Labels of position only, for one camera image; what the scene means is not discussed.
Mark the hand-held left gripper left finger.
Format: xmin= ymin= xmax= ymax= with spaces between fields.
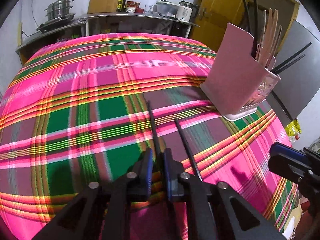
xmin=32 ymin=147 xmax=154 ymax=240

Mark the yellow plastic bag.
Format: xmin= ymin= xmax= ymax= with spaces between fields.
xmin=285 ymin=119 xmax=302 ymax=143

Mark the pink plaid tablecloth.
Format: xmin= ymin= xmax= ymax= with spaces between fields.
xmin=0 ymin=32 xmax=299 ymax=240

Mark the white rice cooker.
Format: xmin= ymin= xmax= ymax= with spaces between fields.
xmin=176 ymin=1 xmax=198 ymax=22

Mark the steel stove stand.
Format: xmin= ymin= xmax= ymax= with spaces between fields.
xmin=16 ymin=19 xmax=88 ymax=61

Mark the grey box appliance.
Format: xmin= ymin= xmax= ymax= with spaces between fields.
xmin=153 ymin=1 xmax=179 ymax=17

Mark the steel steamer pot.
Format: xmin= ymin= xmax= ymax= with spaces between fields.
xmin=44 ymin=0 xmax=75 ymax=20

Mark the yellowed power strip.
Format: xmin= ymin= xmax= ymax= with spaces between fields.
xmin=16 ymin=22 xmax=23 ymax=46

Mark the steel counter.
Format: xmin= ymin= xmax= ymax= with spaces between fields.
xmin=77 ymin=12 xmax=200 ymax=39

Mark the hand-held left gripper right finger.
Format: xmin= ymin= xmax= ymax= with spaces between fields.
xmin=161 ymin=147 xmax=287 ymax=240

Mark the yellow wooden door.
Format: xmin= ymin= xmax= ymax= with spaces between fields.
xmin=191 ymin=0 xmax=299 ymax=53

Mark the cream chopstick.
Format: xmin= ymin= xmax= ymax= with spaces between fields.
xmin=256 ymin=9 xmax=267 ymax=63
xmin=262 ymin=7 xmax=273 ymax=65
xmin=267 ymin=9 xmax=279 ymax=68

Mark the black chopstick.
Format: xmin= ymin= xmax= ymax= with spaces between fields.
xmin=271 ymin=42 xmax=312 ymax=73
xmin=174 ymin=118 xmax=203 ymax=182
xmin=274 ymin=54 xmax=306 ymax=75
xmin=250 ymin=0 xmax=259 ymax=43
xmin=146 ymin=101 xmax=162 ymax=157
xmin=237 ymin=0 xmax=258 ymax=57

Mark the gas stove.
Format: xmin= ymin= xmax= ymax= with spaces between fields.
xmin=37 ymin=12 xmax=77 ymax=32

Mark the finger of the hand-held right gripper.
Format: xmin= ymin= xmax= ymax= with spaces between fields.
xmin=269 ymin=142 xmax=309 ymax=164
xmin=268 ymin=156 xmax=313 ymax=184

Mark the pink chopstick holder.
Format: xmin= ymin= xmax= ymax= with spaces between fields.
xmin=200 ymin=22 xmax=282 ymax=122

